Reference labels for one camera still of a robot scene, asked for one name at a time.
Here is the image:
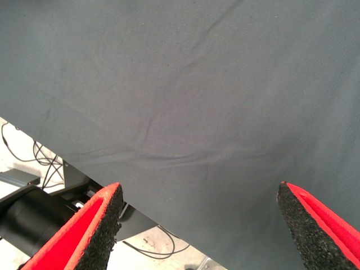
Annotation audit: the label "black cylindrical housing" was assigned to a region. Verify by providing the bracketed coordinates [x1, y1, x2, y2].
[0, 185, 78, 257]

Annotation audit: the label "looping thin floor cable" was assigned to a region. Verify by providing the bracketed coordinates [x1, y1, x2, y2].
[122, 224, 192, 257]

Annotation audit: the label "dark grey table cloth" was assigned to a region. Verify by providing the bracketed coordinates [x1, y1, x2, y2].
[0, 0, 360, 270]

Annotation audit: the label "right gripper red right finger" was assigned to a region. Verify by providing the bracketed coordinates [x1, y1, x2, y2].
[276, 181, 360, 270]

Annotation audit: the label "black metal frame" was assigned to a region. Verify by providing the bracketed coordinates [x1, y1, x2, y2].
[61, 160, 157, 242]

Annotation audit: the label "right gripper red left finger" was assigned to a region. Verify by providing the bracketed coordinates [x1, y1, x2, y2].
[21, 182, 124, 270]

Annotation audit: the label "grey metal bar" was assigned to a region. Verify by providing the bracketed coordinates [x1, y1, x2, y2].
[0, 171, 40, 188]

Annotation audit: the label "tangled floor cables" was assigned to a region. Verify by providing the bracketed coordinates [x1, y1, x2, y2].
[1, 123, 65, 189]

